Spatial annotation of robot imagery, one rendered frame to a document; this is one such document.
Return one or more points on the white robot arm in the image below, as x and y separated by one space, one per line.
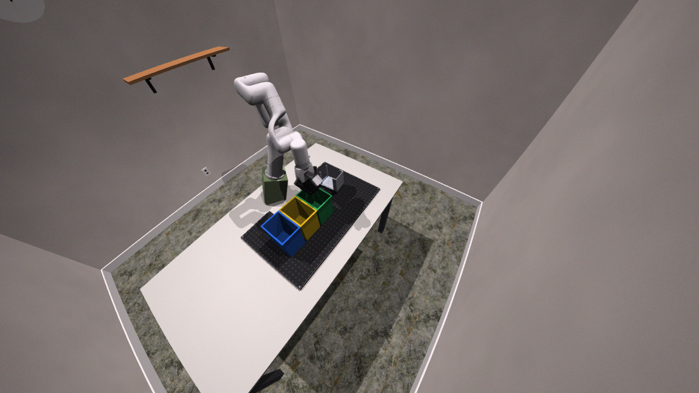
264 97

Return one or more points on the yellow bin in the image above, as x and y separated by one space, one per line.
303 215

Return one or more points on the blue open-top bin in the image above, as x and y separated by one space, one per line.
285 232

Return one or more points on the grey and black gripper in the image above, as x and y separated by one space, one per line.
300 177

